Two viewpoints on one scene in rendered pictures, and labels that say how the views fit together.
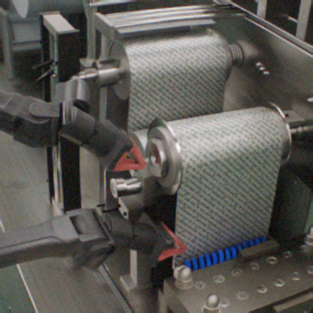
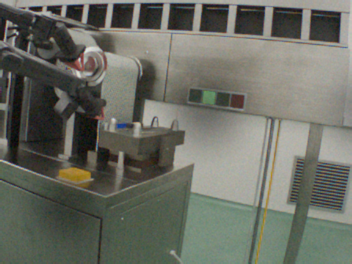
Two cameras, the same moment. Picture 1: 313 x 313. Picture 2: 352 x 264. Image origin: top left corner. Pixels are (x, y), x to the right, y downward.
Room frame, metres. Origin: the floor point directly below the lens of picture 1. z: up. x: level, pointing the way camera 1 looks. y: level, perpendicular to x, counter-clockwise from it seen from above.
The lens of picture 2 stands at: (-0.22, 0.56, 1.21)
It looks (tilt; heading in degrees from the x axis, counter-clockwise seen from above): 3 degrees down; 324
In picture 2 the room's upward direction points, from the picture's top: 7 degrees clockwise
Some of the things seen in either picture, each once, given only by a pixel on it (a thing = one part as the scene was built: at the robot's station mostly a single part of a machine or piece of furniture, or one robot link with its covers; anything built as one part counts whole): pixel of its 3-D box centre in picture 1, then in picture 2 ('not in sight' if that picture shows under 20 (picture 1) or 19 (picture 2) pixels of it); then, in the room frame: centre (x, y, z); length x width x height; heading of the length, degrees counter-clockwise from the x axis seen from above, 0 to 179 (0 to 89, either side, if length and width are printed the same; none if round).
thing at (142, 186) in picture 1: (134, 233); (71, 118); (1.02, 0.08, 1.05); 0.06 x 0.05 x 0.31; 119
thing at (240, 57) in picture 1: (228, 55); not in sight; (1.37, -0.11, 1.33); 0.07 x 0.07 x 0.07; 29
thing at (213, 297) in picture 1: (212, 303); (137, 128); (0.81, -0.08, 1.05); 0.04 x 0.04 x 0.04
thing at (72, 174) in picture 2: not in sight; (75, 174); (0.76, 0.16, 0.91); 0.07 x 0.07 x 0.02; 29
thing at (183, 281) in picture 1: (184, 275); (112, 124); (0.89, -0.03, 1.05); 0.04 x 0.04 x 0.04
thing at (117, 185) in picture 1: (118, 187); not in sight; (1.00, 0.11, 1.18); 0.04 x 0.02 x 0.04; 29
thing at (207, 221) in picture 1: (227, 220); (118, 107); (1.02, -0.11, 1.10); 0.23 x 0.01 x 0.18; 119
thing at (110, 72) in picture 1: (108, 72); (43, 41); (1.22, 0.17, 1.33); 0.06 x 0.06 x 0.06; 29
